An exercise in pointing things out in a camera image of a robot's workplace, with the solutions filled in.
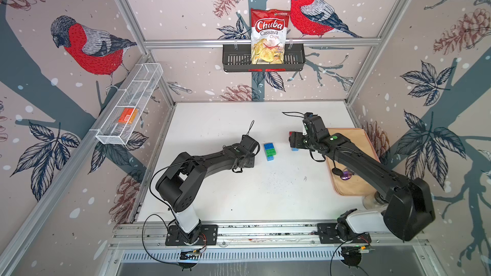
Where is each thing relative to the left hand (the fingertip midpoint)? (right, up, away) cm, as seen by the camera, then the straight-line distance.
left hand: (253, 157), depth 93 cm
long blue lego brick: (+9, -1, +2) cm, 9 cm away
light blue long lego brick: (+22, +3, +3) cm, 22 cm away
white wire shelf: (-52, +25, -15) cm, 60 cm away
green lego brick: (+9, +2, +2) cm, 10 cm away
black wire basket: (-8, +50, +2) cm, 51 cm away
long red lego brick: (+17, +12, -8) cm, 22 cm away
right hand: (+19, +11, -7) cm, 23 cm away
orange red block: (-49, +21, -20) cm, 57 cm away
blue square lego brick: (+8, +4, +3) cm, 10 cm away
